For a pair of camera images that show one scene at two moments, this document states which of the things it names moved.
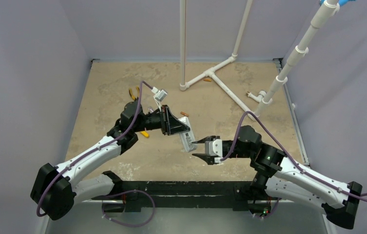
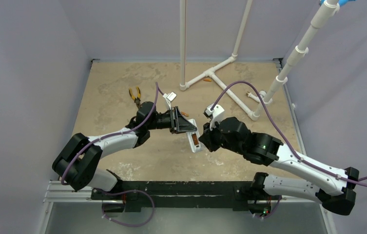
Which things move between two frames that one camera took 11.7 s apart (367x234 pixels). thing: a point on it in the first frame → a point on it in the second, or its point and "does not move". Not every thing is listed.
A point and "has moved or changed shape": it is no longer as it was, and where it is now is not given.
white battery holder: [187, 138] has moved or changed shape
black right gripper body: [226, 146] → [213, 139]
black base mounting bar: [128, 196] does not move
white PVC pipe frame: [277, 80] does not move
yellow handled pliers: [134, 98] does not move
